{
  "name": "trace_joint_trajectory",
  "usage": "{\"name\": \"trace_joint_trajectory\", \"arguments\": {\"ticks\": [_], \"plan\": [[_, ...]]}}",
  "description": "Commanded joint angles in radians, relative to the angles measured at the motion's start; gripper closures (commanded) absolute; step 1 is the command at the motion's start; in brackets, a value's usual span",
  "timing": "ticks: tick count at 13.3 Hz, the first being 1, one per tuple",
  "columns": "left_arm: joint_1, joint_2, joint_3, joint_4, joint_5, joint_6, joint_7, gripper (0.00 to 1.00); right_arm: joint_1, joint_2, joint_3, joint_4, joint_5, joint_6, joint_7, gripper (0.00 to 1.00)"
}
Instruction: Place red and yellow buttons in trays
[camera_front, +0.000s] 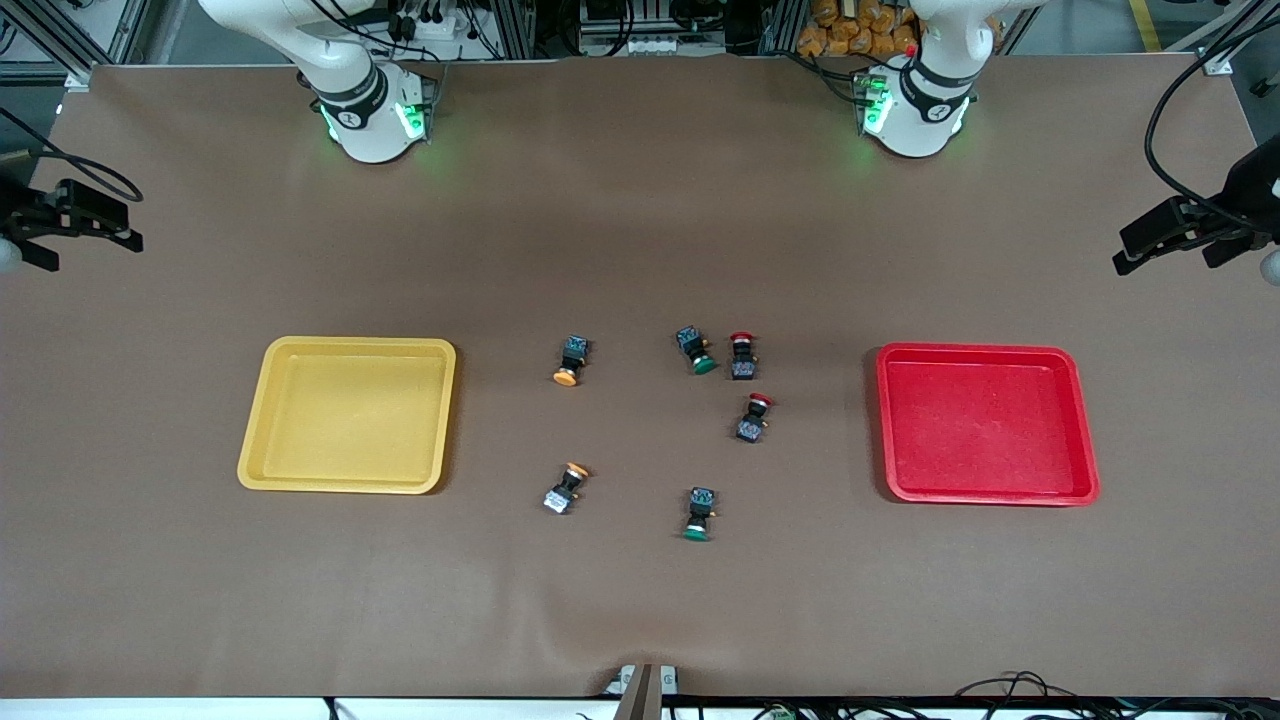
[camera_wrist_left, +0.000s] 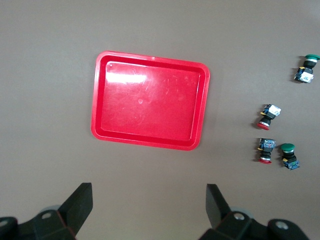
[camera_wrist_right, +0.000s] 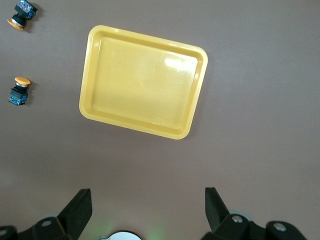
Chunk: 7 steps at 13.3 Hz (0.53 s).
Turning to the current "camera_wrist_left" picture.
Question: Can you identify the brown table mat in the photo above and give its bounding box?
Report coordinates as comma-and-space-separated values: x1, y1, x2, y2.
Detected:
0, 0, 320, 240

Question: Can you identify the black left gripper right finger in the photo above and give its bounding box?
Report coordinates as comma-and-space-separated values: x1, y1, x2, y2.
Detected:
198, 183, 311, 240

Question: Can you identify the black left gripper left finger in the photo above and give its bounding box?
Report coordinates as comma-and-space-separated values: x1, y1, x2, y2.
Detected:
0, 182, 94, 240

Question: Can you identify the red plastic tray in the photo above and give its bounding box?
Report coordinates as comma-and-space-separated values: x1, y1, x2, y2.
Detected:
90, 50, 211, 152

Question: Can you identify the red push button switch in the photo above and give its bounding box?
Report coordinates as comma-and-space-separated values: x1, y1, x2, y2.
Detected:
256, 137, 277, 165
255, 103, 282, 131

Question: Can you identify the green push button switch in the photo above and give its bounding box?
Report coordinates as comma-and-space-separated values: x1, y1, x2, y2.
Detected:
293, 53, 320, 84
279, 143, 301, 171

